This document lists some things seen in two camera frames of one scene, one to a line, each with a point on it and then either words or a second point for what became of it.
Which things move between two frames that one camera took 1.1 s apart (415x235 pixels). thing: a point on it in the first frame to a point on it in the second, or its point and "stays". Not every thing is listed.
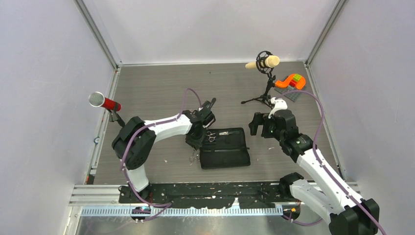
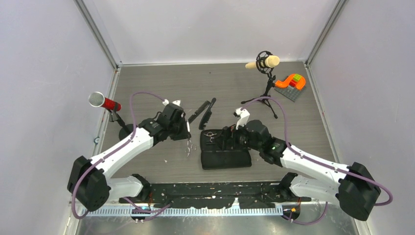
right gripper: (259, 119) to (230, 132)
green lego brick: (297, 77) stays
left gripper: (196, 143) to (184, 133)
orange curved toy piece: (300, 84) stays
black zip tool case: (229, 150) stays
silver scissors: (211, 138) stays
